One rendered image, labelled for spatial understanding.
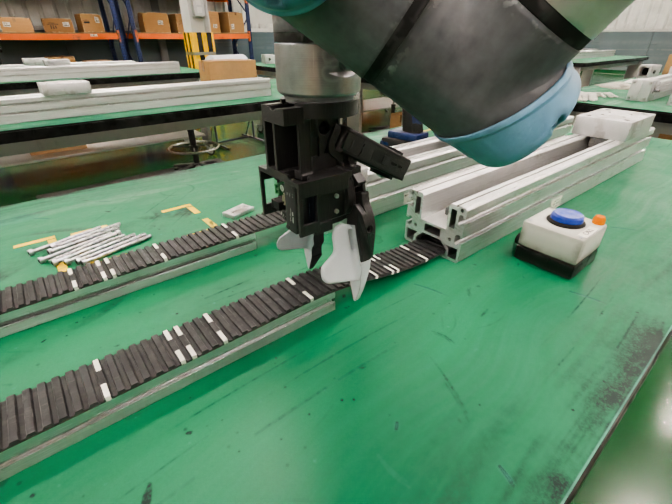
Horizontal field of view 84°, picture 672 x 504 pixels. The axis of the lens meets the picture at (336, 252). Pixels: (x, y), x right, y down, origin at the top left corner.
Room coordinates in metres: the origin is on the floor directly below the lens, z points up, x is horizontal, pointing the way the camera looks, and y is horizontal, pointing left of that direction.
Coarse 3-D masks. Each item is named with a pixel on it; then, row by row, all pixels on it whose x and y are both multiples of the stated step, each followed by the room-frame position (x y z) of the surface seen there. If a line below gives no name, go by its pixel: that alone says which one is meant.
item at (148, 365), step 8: (144, 344) 0.26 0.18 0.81; (128, 352) 0.25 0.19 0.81; (136, 352) 0.25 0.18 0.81; (144, 352) 0.25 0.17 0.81; (152, 352) 0.25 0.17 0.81; (136, 360) 0.24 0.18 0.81; (144, 360) 0.24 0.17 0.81; (152, 360) 0.24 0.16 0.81; (160, 360) 0.24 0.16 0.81; (136, 368) 0.23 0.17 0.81; (144, 368) 0.23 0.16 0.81; (152, 368) 0.23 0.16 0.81; (160, 368) 0.23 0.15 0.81; (144, 376) 0.22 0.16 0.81; (152, 376) 0.22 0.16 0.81
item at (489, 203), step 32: (544, 160) 0.75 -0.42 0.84; (576, 160) 0.68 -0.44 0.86; (608, 160) 0.78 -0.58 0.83; (640, 160) 0.95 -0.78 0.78; (416, 192) 0.52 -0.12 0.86; (448, 192) 0.55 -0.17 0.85; (480, 192) 0.51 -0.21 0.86; (512, 192) 0.53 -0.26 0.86; (544, 192) 0.60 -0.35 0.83; (576, 192) 0.70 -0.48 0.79; (416, 224) 0.52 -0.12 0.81; (448, 224) 0.47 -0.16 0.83; (480, 224) 0.48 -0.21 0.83; (512, 224) 0.55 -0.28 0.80; (448, 256) 0.47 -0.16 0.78
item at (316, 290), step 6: (294, 276) 0.37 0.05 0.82; (300, 276) 0.37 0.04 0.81; (306, 276) 0.37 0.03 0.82; (300, 282) 0.36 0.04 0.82; (306, 282) 0.36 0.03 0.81; (312, 282) 0.36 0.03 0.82; (306, 288) 0.35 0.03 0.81; (312, 288) 0.34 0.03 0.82; (318, 288) 0.35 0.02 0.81; (324, 288) 0.35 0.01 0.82; (312, 294) 0.34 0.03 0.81; (318, 294) 0.33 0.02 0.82; (324, 294) 0.34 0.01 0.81
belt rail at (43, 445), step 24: (312, 312) 0.33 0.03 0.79; (264, 336) 0.29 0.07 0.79; (192, 360) 0.25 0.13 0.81; (216, 360) 0.26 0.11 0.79; (144, 384) 0.22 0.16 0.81; (168, 384) 0.23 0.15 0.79; (96, 408) 0.20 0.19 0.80; (120, 408) 0.21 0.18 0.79; (48, 432) 0.18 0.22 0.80; (72, 432) 0.18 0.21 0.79; (0, 456) 0.16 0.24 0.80; (24, 456) 0.16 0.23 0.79; (48, 456) 0.17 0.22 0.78; (0, 480) 0.15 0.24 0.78
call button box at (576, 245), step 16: (528, 224) 0.47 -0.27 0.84; (544, 224) 0.46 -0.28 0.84; (560, 224) 0.45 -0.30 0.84; (592, 224) 0.46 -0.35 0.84; (528, 240) 0.46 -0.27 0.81; (544, 240) 0.45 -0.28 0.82; (560, 240) 0.43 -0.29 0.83; (576, 240) 0.42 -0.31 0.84; (592, 240) 0.43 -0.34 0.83; (528, 256) 0.46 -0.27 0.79; (544, 256) 0.44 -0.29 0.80; (560, 256) 0.43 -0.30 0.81; (576, 256) 0.41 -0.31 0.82; (592, 256) 0.45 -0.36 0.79; (560, 272) 0.42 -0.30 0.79; (576, 272) 0.42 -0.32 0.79
